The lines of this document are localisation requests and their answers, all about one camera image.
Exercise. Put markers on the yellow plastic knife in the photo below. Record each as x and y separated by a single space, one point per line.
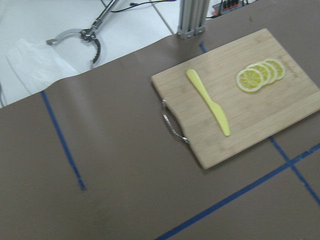
214 107

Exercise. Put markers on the wooden cutting board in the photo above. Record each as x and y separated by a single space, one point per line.
252 117

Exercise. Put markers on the metal reacher grabber tool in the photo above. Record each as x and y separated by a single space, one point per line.
87 34

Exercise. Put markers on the orange connector board lower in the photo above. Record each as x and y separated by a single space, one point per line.
226 6

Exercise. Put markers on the white plastic bag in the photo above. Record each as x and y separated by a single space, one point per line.
37 66

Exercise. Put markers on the aluminium frame post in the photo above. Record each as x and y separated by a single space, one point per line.
192 18

